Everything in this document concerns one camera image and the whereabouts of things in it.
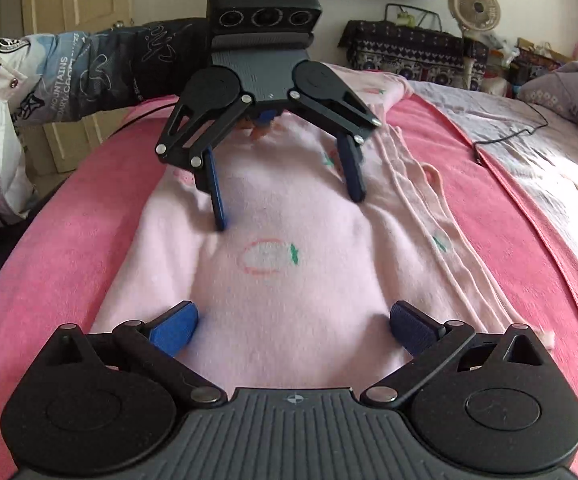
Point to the black patterned cloth cabinet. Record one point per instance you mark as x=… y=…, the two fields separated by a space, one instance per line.
x=409 y=55

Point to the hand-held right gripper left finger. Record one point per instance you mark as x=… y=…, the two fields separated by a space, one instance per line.
x=174 y=330

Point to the pink towel blanket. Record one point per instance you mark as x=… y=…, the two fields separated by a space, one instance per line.
x=69 y=240

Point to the pink strawberry pajama pants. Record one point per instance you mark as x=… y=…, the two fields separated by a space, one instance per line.
x=419 y=150

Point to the pink strawberry pajama top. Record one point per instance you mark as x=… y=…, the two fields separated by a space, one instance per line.
x=294 y=300

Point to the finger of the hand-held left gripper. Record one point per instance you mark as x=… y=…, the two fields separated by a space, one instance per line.
x=351 y=170
x=216 y=195

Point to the grey purple bed sheet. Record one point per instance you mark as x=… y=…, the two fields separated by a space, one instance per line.
x=544 y=170

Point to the person's left forearm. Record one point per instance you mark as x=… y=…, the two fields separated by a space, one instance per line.
x=109 y=65

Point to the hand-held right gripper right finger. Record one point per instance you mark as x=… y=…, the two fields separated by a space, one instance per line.
x=411 y=330

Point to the beige desk fan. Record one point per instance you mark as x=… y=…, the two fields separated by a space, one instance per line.
x=474 y=7

